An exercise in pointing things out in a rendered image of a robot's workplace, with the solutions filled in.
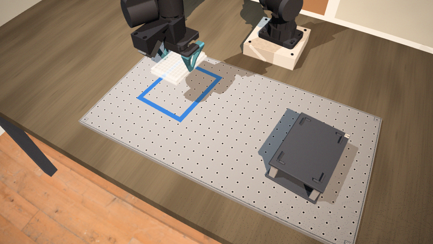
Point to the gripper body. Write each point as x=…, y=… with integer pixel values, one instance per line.
x=182, y=47

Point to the blue tape outline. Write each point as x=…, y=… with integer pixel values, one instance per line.
x=193, y=105

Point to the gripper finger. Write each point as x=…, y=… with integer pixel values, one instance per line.
x=162, y=55
x=195, y=55

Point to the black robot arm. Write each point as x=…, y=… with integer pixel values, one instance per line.
x=281, y=29

